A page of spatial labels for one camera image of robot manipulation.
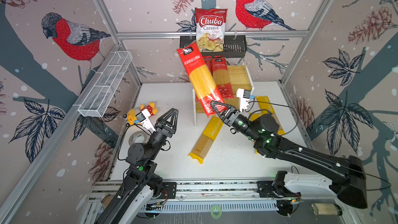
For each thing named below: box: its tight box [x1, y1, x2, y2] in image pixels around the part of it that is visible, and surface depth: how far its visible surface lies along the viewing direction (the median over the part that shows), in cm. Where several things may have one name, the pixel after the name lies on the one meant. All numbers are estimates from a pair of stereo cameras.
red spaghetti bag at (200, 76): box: [176, 40, 223, 118], surface depth 56 cm
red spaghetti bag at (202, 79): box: [188, 42, 219, 117], surface depth 56 cm
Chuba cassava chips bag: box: [194, 7, 229, 53], surface depth 87 cm
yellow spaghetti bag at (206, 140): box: [188, 115, 224, 164], surface depth 90 cm
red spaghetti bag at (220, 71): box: [211, 57, 235, 100], surface depth 77 cm
